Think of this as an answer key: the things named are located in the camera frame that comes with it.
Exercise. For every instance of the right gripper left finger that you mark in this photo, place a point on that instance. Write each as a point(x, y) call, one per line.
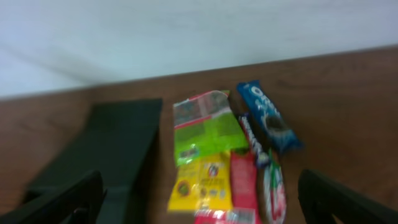
point(78, 201)

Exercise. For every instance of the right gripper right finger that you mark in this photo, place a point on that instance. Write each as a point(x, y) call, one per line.
point(322, 200)

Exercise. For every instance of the red green candy pack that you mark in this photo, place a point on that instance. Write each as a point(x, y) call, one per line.
point(274, 191)

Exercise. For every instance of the black gift box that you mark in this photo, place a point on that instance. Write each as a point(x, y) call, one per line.
point(115, 141)

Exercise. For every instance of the blue Oreo cookie pack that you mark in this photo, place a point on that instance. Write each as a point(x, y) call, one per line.
point(268, 117)

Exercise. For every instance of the red snack bag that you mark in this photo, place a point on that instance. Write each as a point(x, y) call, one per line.
point(243, 180)

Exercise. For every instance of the yellow snack bag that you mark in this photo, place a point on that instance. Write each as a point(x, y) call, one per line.
point(203, 184)

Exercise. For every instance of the green snack bag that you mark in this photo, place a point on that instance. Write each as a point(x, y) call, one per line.
point(205, 124)

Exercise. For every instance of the purple Dairy Milk bar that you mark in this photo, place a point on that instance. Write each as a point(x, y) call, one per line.
point(261, 157)

